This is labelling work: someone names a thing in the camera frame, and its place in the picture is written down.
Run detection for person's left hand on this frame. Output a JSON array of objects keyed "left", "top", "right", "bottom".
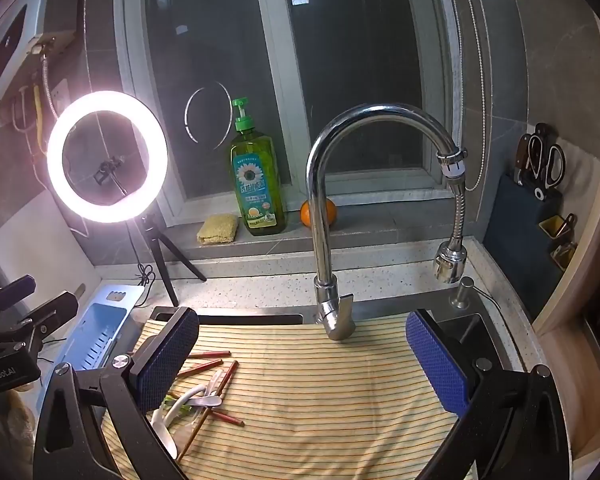
[{"left": 0, "top": 389, "right": 36, "bottom": 466}]

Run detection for white ceramic spoon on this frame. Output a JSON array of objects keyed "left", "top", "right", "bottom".
[
  {"left": 150, "top": 384, "right": 208, "bottom": 428},
  {"left": 152, "top": 422, "right": 181, "bottom": 461}
]

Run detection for orange fruit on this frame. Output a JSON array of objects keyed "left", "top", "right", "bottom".
[{"left": 300, "top": 198, "right": 339, "bottom": 229}]

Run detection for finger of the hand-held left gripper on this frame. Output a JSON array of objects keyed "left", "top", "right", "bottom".
[
  {"left": 10, "top": 290, "right": 79, "bottom": 357},
  {"left": 0, "top": 274, "right": 37, "bottom": 322}
]

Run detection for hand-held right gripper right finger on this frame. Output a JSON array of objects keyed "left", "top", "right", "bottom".
[{"left": 405, "top": 309, "right": 566, "bottom": 480}]

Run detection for green dish soap bottle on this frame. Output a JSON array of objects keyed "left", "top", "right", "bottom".
[{"left": 230, "top": 98, "right": 287, "bottom": 237}]

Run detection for chrome faucet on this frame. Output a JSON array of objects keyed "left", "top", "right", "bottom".
[{"left": 306, "top": 103, "right": 470, "bottom": 342}]

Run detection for green plastic spoon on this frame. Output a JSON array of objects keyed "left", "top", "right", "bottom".
[{"left": 162, "top": 394, "right": 203, "bottom": 418}]

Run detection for white ring light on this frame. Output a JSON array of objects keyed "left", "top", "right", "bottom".
[{"left": 46, "top": 91, "right": 170, "bottom": 224}]

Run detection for brown-handled knife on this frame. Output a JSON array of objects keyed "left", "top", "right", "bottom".
[{"left": 512, "top": 132, "right": 531, "bottom": 186}]

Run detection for black kitchen scissors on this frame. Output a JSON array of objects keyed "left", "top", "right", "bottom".
[{"left": 526, "top": 135, "right": 567, "bottom": 201}]

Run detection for yellow striped cloth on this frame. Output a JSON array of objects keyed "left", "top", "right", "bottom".
[{"left": 100, "top": 316, "right": 481, "bottom": 480}]

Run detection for white water heater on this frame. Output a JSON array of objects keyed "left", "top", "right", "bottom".
[{"left": 0, "top": 0, "right": 88, "bottom": 113}]

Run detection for flexible metal hose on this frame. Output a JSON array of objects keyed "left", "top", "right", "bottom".
[{"left": 40, "top": 52, "right": 63, "bottom": 121}]

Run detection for yellow sponge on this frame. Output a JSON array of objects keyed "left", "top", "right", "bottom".
[{"left": 196, "top": 213, "right": 240, "bottom": 246}]

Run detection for white window frame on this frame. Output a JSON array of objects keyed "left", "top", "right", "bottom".
[{"left": 115, "top": 0, "right": 461, "bottom": 221}]

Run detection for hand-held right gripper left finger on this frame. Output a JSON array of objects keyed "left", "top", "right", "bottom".
[{"left": 32, "top": 306, "right": 201, "bottom": 480}]

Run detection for black tripod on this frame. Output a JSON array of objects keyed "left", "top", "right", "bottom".
[{"left": 130, "top": 215, "right": 207, "bottom": 307}]

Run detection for black cable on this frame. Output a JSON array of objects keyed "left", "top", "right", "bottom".
[{"left": 130, "top": 260, "right": 156, "bottom": 308}]

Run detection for dark blue knife holder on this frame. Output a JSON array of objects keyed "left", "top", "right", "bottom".
[{"left": 482, "top": 172, "right": 578, "bottom": 321}]

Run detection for blue plastic basket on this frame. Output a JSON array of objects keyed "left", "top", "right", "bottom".
[{"left": 55, "top": 284, "right": 153, "bottom": 376}]

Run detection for yellow pipe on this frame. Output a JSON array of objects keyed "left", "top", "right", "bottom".
[{"left": 30, "top": 82, "right": 46, "bottom": 151}]

